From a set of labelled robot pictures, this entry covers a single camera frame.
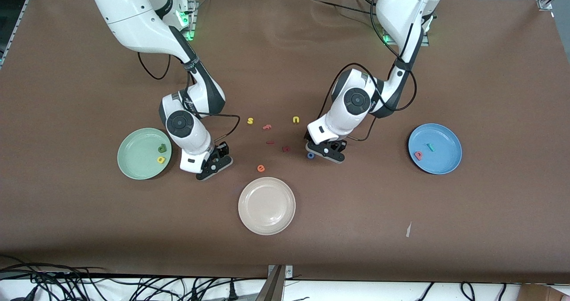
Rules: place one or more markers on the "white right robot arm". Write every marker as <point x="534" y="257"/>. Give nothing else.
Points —
<point x="133" y="20"/>

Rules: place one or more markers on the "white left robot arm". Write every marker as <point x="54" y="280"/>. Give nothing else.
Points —
<point x="401" y="7"/>

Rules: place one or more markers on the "beige plate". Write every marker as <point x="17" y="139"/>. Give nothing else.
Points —
<point x="267" y="205"/>

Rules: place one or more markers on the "mint green plate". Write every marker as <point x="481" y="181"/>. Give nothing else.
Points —
<point x="138" y="154"/>

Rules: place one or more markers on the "blue plate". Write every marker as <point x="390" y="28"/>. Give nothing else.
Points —
<point x="445" y="158"/>

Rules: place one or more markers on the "white paper scrap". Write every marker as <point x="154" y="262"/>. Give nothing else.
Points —
<point x="408" y="229"/>

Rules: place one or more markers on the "black power plug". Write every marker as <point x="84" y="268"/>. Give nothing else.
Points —
<point x="232" y="292"/>

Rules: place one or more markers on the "cardboard box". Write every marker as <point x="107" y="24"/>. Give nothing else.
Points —
<point x="543" y="294"/>

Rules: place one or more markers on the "silver metal bracket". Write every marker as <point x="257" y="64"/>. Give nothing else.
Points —
<point x="289" y="272"/>

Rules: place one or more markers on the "grey aluminium post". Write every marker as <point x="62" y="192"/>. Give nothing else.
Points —
<point x="271" y="290"/>

